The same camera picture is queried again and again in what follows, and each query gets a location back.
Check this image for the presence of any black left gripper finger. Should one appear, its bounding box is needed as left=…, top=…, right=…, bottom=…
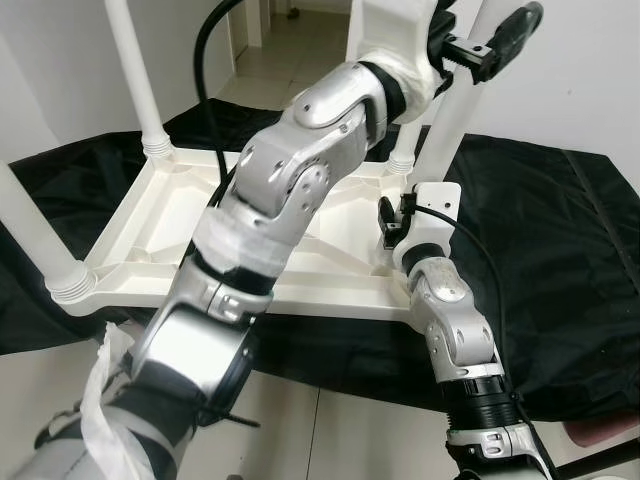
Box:
left=445, top=0, right=546, bottom=83

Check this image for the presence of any white plastic tabletop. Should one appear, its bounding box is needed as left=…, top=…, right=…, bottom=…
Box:
left=48, top=150, right=441, bottom=321

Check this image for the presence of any black cloth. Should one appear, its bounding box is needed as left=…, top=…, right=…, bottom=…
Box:
left=0, top=100, right=640, bottom=396

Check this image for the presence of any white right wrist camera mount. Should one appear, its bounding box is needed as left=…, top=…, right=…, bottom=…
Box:
left=392, top=182, right=463, bottom=271

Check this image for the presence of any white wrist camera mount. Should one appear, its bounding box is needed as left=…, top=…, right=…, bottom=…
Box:
left=350, top=0, right=451, bottom=126
left=392, top=182, right=463, bottom=271

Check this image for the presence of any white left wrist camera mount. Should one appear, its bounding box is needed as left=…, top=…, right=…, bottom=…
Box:
left=350, top=0, right=451, bottom=126

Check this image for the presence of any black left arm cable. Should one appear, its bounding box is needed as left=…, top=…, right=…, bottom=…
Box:
left=195, top=0, right=241, bottom=191

